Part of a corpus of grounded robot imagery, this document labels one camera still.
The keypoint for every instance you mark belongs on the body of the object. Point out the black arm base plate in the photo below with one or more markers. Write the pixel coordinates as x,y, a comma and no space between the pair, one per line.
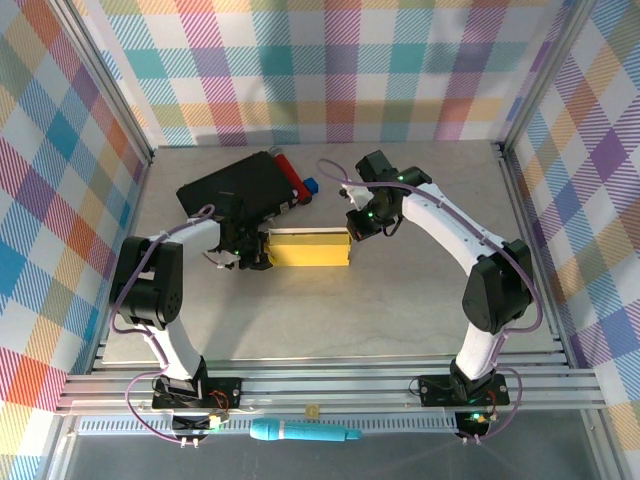
435,390
222,392

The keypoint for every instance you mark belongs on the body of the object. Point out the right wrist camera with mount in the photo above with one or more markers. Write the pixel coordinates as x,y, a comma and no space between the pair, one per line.
372,166

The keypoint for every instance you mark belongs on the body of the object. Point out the small yellow square tag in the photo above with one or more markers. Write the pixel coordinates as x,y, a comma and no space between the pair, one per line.
313,410

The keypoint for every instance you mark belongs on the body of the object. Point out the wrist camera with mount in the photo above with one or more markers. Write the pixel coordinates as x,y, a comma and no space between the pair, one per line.
372,166
220,260

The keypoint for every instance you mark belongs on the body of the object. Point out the red cylinder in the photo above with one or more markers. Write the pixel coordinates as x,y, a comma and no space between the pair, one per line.
290,175

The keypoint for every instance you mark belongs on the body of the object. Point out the yellow paper box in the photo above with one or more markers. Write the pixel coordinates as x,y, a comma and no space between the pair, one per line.
310,250

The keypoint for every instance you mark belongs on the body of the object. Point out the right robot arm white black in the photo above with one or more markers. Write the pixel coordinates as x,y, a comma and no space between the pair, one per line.
495,295

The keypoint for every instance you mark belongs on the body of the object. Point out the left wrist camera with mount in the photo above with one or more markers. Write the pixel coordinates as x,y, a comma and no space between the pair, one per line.
220,260

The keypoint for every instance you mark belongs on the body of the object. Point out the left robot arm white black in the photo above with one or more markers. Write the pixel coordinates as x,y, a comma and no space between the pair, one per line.
150,285

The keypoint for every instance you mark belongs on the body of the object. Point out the aluminium frame post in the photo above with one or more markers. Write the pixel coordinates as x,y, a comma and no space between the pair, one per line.
100,75
545,75

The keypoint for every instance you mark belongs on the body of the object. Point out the aluminium frame rail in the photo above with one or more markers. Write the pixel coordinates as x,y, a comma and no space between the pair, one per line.
325,387

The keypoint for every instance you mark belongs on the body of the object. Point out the teal marker pen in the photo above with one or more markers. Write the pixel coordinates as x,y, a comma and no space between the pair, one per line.
300,431

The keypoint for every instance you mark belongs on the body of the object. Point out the blue toy brick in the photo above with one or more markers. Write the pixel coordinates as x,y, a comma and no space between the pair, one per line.
312,186

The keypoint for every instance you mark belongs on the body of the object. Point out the grey cylinder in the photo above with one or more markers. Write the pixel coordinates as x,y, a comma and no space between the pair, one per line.
275,151

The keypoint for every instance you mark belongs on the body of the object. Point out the black controller board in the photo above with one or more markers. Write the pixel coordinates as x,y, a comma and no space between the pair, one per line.
192,424
472,422

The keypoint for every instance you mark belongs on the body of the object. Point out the aluminium side rail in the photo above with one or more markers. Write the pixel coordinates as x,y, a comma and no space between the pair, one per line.
125,225
540,240

